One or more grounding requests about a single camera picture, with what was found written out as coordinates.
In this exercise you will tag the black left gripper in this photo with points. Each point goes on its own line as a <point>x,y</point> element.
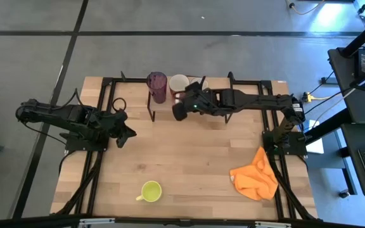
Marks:
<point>106,122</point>

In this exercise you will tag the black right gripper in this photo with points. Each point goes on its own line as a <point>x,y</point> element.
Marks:
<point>198,101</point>

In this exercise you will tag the white patterned mug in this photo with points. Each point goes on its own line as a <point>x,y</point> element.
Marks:
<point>196,79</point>

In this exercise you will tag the orange mug with white inside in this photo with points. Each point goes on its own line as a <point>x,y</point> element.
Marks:
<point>177,84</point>

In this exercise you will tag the purple plastic tumbler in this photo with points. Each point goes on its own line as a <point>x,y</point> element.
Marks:
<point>157,85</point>

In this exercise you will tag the yellow-green mug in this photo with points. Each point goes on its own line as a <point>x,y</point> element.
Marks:
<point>151,191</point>

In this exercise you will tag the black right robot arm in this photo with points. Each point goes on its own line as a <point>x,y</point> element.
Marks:
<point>258,99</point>

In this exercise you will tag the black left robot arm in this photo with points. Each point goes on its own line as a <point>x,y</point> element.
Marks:
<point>59,115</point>

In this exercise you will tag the wooden shelf with black legs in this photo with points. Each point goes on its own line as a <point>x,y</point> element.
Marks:
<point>217,83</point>

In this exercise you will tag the black table edge crossbar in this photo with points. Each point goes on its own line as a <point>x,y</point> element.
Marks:
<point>182,222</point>

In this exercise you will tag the orange cloth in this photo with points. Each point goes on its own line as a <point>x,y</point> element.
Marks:
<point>255,180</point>

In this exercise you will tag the yellow power plug adapter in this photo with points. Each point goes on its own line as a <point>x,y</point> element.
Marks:
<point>309,96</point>

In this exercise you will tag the black desk with keyboard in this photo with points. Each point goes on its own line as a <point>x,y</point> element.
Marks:
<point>353,139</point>

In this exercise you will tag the black desk with monitor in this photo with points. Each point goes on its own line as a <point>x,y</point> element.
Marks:
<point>360,107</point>

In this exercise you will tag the black caster wheel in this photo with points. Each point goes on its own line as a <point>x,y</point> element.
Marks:
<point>344,193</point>

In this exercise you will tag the black slanted pole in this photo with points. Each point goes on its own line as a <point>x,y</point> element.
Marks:
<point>363,36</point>

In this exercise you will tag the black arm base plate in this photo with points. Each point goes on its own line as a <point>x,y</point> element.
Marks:
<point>74,144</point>
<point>296,149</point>

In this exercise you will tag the black aluminium frame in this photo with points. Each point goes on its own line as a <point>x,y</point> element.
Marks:
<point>131,79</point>
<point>249,82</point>

